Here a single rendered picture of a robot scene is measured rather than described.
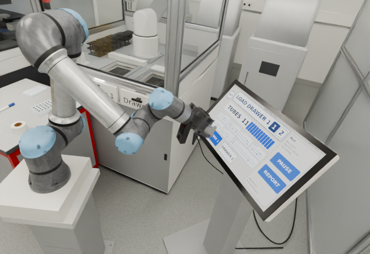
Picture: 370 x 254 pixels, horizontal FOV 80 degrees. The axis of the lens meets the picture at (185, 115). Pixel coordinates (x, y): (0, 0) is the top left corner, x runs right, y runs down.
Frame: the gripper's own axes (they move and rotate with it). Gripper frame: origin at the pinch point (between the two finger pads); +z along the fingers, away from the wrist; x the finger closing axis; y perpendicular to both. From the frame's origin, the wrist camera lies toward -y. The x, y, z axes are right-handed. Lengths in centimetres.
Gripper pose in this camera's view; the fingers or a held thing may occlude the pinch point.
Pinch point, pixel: (210, 135)
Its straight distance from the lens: 97.9
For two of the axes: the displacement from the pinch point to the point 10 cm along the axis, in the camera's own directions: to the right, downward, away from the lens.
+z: 6.3, 3.9, 6.7
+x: -4.2, -5.5, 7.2
